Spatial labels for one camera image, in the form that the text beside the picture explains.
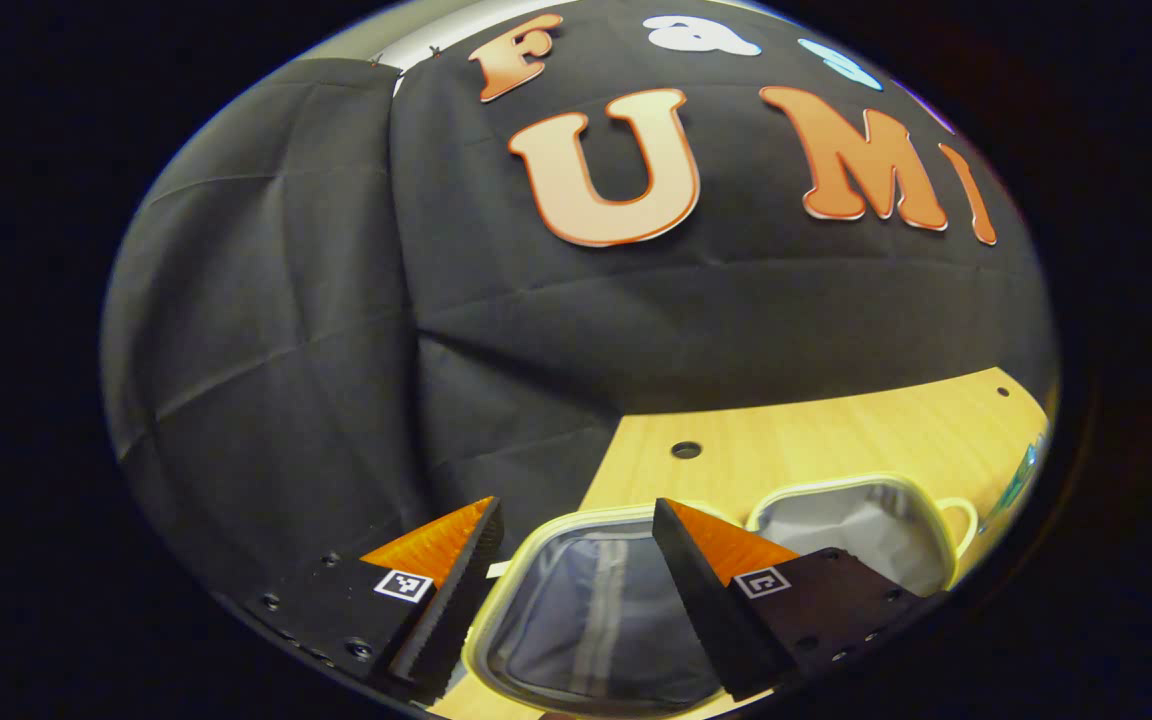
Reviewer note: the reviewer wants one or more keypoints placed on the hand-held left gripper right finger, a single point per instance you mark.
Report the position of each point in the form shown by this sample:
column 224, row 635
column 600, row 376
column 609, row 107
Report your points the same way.
column 701, row 610

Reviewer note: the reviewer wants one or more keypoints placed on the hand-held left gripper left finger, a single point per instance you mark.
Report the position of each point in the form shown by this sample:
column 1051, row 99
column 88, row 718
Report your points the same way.
column 456, row 600

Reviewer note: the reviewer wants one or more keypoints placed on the row of black cloth clips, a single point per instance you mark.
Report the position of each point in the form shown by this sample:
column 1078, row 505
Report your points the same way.
column 373, row 62

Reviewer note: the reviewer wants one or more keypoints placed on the pale yellow suitcase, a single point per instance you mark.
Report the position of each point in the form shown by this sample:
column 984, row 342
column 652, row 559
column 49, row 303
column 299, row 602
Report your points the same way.
column 596, row 620

